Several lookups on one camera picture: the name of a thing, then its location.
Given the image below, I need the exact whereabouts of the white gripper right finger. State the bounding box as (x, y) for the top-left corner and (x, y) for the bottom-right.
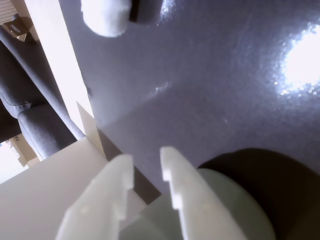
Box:
(159, 146), (249, 240)

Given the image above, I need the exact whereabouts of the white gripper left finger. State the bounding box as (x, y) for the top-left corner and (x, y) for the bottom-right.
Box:
(54, 154), (134, 240)

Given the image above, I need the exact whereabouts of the white gauze wad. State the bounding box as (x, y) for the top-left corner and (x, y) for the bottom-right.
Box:
(80, 0), (131, 39)

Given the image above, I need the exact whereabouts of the pale green metal mug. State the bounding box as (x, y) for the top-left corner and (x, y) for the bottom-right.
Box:
(119, 167), (276, 240)

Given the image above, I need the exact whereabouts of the black table mat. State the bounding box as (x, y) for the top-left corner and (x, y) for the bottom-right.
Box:
(58, 0), (320, 240)

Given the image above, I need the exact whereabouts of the grey fabric sofa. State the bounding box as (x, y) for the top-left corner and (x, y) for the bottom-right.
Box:
(0, 13), (87, 161)

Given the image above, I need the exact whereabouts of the brown cardboard box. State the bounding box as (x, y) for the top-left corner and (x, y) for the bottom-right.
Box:
(1, 15), (39, 44)

